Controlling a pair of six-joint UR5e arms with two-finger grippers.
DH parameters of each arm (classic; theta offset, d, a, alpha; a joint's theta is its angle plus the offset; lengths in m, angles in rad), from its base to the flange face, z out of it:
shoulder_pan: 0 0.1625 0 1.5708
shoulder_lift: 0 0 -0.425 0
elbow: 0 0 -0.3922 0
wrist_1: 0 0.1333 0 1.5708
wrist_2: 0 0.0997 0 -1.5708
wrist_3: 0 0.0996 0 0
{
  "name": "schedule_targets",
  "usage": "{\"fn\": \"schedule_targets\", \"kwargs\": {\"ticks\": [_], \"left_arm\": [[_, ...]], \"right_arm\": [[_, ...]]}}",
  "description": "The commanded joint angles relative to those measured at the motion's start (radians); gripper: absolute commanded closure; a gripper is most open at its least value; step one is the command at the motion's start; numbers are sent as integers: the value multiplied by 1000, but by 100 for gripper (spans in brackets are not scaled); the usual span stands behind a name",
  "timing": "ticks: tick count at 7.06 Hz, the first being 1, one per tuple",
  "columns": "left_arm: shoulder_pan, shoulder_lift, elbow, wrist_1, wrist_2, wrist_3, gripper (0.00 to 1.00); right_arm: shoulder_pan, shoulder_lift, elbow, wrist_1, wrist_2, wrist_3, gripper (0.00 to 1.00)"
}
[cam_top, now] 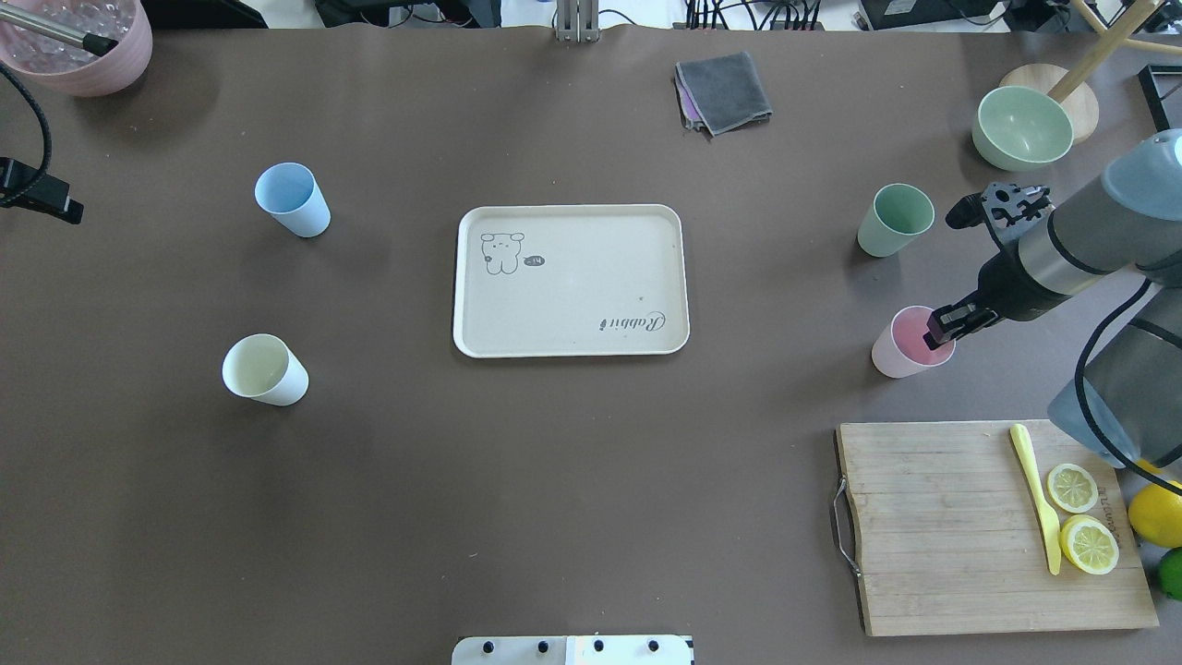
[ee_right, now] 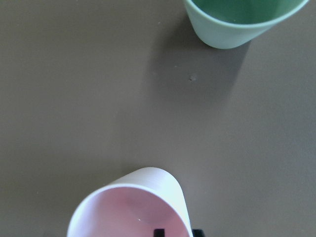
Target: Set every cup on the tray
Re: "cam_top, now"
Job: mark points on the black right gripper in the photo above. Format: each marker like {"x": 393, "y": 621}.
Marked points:
{"x": 1008, "y": 291}

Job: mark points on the pink cup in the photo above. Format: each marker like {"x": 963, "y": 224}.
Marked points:
{"x": 901, "y": 350}

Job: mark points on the cream white cup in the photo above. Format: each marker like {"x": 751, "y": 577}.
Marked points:
{"x": 263, "y": 368}

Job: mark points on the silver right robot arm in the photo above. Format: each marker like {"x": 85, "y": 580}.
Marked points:
{"x": 1122, "y": 401}

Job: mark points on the cream rabbit tray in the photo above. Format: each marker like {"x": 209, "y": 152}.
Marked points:
{"x": 570, "y": 281}

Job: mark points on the green cup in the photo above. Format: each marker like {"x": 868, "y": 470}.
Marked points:
{"x": 899, "y": 214}

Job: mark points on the green bowl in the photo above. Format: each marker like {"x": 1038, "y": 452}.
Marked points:
{"x": 1019, "y": 129}

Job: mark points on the yellow plastic knife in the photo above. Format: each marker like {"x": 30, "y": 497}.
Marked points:
{"x": 1048, "y": 519}

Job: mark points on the wooden cup stand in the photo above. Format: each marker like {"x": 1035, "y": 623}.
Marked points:
{"x": 1068, "y": 87}

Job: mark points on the upper lemon slice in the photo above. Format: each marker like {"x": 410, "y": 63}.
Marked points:
{"x": 1071, "y": 488}

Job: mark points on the lemon slice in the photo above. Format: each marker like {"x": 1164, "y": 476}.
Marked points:
{"x": 1071, "y": 488}
{"x": 1089, "y": 545}

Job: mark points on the wooden cutting board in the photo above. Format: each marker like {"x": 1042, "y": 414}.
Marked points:
{"x": 946, "y": 541}

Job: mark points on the grey folded cloth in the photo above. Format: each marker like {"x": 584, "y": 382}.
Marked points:
{"x": 726, "y": 91}

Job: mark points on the lower lemon slice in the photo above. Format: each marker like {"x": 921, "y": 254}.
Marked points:
{"x": 1089, "y": 545}

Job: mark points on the purple cloth underneath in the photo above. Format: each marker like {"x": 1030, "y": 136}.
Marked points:
{"x": 690, "y": 117}

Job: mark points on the green lime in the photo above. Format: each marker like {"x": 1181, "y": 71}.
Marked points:
{"x": 1169, "y": 574}

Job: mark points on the light blue cup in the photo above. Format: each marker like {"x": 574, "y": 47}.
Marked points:
{"x": 290, "y": 193}

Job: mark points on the pink bowl with ice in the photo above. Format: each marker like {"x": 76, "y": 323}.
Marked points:
{"x": 69, "y": 69}

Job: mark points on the aluminium camera post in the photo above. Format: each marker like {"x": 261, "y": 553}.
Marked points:
{"x": 577, "y": 21}

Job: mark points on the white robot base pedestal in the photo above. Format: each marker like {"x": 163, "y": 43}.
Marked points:
{"x": 575, "y": 649}

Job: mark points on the metal tongs handle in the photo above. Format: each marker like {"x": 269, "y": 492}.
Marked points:
{"x": 95, "y": 44}

